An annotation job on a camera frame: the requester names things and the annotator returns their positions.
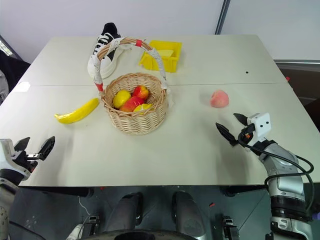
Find wicker basket with wrapped handle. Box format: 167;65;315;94
87;36;176;136

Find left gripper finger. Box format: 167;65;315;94
37;135;56;161
13;136;31;152

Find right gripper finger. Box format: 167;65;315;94
233;112;249;127
215;122;239;148

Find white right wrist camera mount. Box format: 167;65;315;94
246;112;272;144

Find black table caster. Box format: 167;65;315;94
221;216;238;240
87;215;101;232

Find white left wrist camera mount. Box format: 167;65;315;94
0;138;29;181

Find red and yellow mango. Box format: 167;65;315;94
119;96;146;113

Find dark round base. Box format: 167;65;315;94
96;229;216;240

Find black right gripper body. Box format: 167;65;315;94
237;124;256;149

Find black and white sneaker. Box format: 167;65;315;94
86;22;132;79

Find grey metal pillar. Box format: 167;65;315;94
214;0;231;36

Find pink peach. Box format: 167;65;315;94
209;89;230;109

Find yellow fruit with stem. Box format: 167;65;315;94
133;103;154;116

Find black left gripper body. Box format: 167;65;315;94
10;149;41;174

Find yellow lemon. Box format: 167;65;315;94
112;89;133;109

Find yellow banana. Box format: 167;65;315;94
54;97;100;125

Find thin white cable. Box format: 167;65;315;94
77;196;91;219

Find dark rounded shape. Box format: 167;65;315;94
171;191;210;232
106;192;144;232

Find small red apple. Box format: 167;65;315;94
131;85;150;101

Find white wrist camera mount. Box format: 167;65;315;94
0;138;29;181
246;112;272;144

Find yellow plastic bin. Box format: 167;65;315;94
138;39;183;74

